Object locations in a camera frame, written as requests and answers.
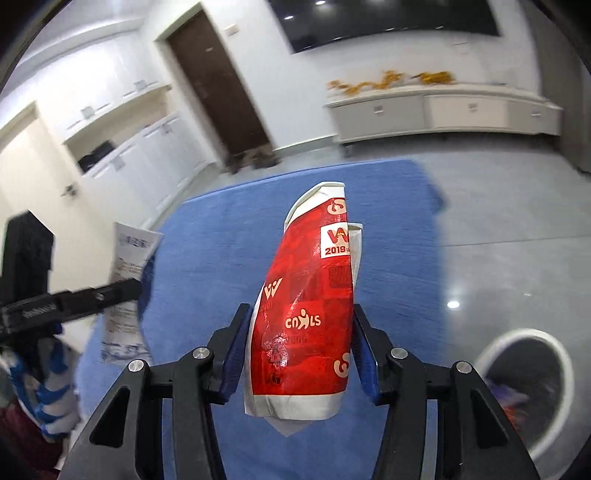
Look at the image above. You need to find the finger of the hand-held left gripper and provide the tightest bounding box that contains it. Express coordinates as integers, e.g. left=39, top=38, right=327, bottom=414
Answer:
left=59, top=258, right=156, bottom=325

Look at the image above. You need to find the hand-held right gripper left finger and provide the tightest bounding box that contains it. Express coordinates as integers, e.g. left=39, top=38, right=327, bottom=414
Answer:
left=58, top=302, right=254, bottom=480

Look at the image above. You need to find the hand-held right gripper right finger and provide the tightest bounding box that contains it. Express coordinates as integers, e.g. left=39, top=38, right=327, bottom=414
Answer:
left=353, top=302, right=541, bottom=480

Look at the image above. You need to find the white printed wrapper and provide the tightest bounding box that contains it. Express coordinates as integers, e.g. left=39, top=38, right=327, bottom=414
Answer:
left=100, top=222, right=164, bottom=367

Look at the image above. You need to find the red and white packet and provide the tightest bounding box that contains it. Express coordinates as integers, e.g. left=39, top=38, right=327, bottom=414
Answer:
left=243, top=181, right=364, bottom=438

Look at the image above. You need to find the white round waste bin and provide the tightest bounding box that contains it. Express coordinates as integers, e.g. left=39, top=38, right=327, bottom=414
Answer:
left=475, top=328, right=578, bottom=468

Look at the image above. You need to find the person's left forearm striped sleeve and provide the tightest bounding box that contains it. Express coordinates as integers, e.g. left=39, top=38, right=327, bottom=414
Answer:
left=0, top=336, right=82, bottom=440

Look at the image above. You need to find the blue terry table cloth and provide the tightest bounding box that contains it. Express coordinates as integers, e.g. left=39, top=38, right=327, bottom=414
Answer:
left=76, top=159, right=444, bottom=480

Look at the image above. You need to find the dark red cloth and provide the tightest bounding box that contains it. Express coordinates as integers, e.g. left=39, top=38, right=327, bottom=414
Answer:
left=0, top=401, right=52, bottom=464

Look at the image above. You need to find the white base cabinet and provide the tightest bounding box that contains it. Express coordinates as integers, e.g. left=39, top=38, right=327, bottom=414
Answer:
left=81, top=111, right=208, bottom=227

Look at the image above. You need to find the black box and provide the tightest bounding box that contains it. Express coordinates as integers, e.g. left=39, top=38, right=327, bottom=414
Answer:
left=78, top=141, right=114, bottom=174

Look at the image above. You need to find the white room door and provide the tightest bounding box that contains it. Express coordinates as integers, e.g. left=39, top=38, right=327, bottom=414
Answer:
left=0, top=104, right=93, bottom=296

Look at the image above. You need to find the purple wrapper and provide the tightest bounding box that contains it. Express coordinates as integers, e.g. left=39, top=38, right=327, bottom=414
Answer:
left=485, top=378, right=529, bottom=409

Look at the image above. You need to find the dark brown entrance door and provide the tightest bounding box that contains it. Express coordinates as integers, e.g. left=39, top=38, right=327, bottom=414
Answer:
left=167, top=9, right=273, bottom=158

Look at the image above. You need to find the white television stand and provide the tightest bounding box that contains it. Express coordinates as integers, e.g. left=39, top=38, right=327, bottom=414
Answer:
left=324, top=83, right=564, bottom=146

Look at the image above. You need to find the golden dragon ornament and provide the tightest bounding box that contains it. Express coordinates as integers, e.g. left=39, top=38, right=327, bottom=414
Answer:
left=327, top=69, right=407, bottom=95

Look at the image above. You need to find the golden tiger ornament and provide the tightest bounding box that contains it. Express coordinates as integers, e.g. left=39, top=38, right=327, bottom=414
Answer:
left=416, top=70, right=455, bottom=86

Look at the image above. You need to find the wall-mounted black television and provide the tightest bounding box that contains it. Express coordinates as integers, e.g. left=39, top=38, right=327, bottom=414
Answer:
left=268, top=0, right=502, bottom=55

